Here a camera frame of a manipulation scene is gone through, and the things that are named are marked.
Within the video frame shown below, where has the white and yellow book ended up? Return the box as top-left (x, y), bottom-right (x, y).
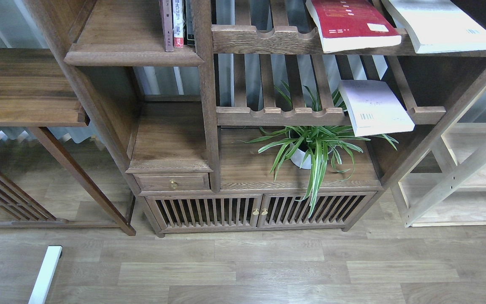
top-left (383, 0), bottom-right (486, 54)

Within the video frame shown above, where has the dark wooden bookshelf cabinet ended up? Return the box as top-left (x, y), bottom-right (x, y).
top-left (24, 0), bottom-right (486, 238)

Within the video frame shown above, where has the dark upright book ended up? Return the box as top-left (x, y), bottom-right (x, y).
top-left (184, 0), bottom-right (195, 46)

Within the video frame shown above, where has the light wooden shelf unit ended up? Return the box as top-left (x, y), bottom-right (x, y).
top-left (391, 85), bottom-right (486, 227)

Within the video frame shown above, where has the pale pink book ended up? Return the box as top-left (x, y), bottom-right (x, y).
top-left (339, 80), bottom-right (415, 137)

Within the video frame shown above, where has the maroon upright book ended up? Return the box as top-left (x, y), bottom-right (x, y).
top-left (159, 0), bottom-right (174, 52)

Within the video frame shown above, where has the white metal leg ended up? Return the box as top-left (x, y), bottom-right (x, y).
top-left (28, 246), bottom-right (62, 304)

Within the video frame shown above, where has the right slatted cabinet door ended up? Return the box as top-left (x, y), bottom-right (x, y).
top-left (251, 192), bottom-right (375, 229)

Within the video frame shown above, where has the red white upright book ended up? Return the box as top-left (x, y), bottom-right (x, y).
top-left (172, 0), bottom-right (185, 48)

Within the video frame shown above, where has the red cover book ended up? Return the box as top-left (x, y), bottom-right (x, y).
top-left (305, 0), bottom-right (402, 53)

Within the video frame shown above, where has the green spider plant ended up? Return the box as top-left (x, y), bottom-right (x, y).
top-left (243, 81), bottom-right (400, 218)

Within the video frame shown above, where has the white plant pot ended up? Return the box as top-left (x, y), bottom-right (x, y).
top-left (291, 133), bottom-right (332, 170)

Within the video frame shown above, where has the small wooden drawer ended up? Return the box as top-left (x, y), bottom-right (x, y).
top-left (134, 173), bottom-right (210, 192)

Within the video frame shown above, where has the dark wooden side table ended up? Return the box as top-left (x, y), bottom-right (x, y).
top-left (0, 48), bottom-right (136, 236)

